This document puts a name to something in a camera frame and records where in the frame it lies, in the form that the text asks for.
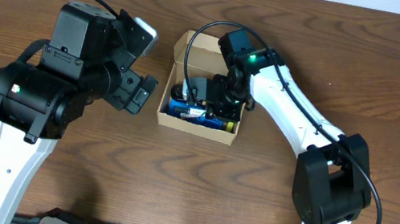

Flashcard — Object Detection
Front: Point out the cardboard box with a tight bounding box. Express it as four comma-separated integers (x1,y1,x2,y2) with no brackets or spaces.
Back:
157,30,239,145

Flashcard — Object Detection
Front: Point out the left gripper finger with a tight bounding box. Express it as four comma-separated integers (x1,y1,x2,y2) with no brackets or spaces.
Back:
125,75,158,115
104,70,143,113

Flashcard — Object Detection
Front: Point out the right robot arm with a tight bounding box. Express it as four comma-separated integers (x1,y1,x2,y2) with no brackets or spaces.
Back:
214,39,373,224

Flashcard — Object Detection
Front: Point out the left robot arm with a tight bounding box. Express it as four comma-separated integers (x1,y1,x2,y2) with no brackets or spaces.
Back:
0,1,158,224

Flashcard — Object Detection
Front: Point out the blue whiteboard marker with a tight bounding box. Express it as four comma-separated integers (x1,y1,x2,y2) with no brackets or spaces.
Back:
178,107,206,122

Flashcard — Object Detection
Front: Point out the yellow highlighter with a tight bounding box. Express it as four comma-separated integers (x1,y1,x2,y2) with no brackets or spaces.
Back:
225,122,235,132

